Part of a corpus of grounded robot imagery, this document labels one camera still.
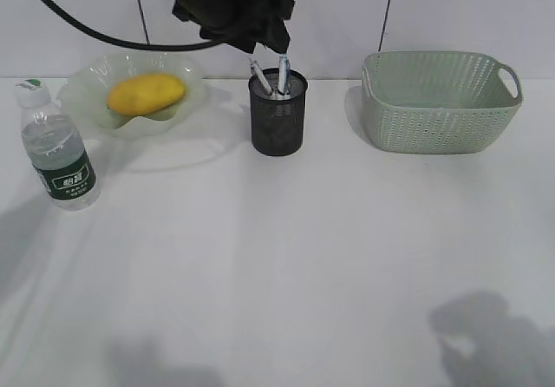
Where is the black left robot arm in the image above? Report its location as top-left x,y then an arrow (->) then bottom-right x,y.
161,0 -> 295,54

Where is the grey clear ballpoint pen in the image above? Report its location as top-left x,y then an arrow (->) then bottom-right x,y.
249,58 -> 274,96

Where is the clear water bottle green label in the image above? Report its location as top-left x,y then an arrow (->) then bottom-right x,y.
15,79 -> 100,212

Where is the pale green glass plate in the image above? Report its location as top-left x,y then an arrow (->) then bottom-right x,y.
57,52 -> 206,139

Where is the yellow mango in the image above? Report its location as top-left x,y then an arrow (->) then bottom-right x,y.
107,73 -> 187,117

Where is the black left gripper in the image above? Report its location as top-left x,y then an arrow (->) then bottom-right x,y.
173,0 -> 295,54

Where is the blue grey ballpoint pen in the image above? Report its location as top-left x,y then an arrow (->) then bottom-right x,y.
277,54 -> 290,91

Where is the black mesh pen holder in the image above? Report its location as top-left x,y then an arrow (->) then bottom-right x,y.
248,70 -> 308,156

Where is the black cable wall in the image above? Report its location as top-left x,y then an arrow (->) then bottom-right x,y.
376,0 -> 398,54
133,0 -> 153,51

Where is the black cable right wall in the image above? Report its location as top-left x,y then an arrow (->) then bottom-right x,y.
376,0 -> 398,54

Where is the green woven plastic basket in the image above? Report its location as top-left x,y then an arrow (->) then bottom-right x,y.
361,51 -> 524,154

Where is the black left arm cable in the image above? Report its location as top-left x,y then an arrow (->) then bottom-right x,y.
12,0 -> 274,54

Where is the black cable left wall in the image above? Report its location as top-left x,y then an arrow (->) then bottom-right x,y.
133,0 -> 153,51

